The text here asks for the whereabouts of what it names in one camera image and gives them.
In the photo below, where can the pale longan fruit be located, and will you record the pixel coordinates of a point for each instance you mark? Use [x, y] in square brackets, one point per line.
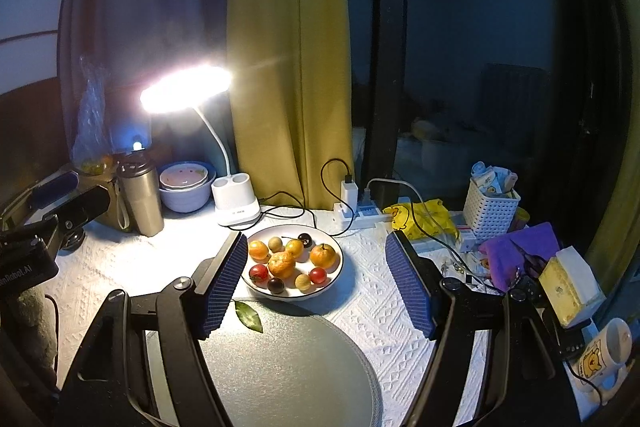
[303, 282]
[275, 244]

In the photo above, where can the lavender bowl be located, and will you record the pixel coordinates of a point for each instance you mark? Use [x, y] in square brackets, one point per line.
[185, 185]

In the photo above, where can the white embossed table cloth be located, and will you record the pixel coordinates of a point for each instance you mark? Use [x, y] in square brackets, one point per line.
[365, 303]

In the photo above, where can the yellow duck bag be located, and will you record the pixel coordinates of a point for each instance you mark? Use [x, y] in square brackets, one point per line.
[418, 220]

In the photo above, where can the red cherry tomato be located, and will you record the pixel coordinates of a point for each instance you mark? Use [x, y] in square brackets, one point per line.
[318, 276]

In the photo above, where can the brown paper bag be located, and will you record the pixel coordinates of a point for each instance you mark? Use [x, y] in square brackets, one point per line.
[110, 198]

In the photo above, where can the green leaf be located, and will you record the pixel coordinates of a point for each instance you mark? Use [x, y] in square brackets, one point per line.
[248, 316]

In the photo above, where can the red tomato in bowl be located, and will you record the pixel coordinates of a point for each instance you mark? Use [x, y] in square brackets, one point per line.
[259, 274]

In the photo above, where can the white bowl with dark rim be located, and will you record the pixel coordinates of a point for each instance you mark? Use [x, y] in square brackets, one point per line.
[310, 237]

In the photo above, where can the dark cherry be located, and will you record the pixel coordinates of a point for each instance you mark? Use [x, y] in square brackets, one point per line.
[276, 286]

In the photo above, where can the white power strip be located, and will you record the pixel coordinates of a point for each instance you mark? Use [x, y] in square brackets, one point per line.
[365, 216]

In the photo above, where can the white charger plug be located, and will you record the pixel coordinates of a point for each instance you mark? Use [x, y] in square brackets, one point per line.
[349, 194]

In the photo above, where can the orange in bowl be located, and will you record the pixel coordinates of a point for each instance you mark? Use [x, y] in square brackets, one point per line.
[295, 248]

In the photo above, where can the yellow curtain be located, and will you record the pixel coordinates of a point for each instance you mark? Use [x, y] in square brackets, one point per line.
[291, 96]

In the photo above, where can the purple cloth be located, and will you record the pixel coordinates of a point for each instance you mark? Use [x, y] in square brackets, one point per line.
[511, 254]

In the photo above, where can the white cartoon mug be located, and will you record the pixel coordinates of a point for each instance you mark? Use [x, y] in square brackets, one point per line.
[601, 369]

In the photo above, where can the clear plastic bag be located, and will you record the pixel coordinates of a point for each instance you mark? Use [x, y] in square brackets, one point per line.
[92, 151]

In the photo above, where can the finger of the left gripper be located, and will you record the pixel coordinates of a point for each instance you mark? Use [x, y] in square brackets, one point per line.
[70, 216]

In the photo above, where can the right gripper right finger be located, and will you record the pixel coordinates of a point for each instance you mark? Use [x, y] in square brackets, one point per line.
[418, 281]

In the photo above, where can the peeled tangerine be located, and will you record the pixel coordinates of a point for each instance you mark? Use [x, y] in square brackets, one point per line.
[281, 265]

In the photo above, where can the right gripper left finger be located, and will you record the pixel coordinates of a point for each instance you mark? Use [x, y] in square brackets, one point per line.
[215, 281]

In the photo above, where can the white plastic basket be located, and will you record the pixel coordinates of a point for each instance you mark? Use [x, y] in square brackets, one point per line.
[489, 216]

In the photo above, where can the steel tumbler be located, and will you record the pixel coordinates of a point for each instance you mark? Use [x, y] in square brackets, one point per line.
[138, 177]

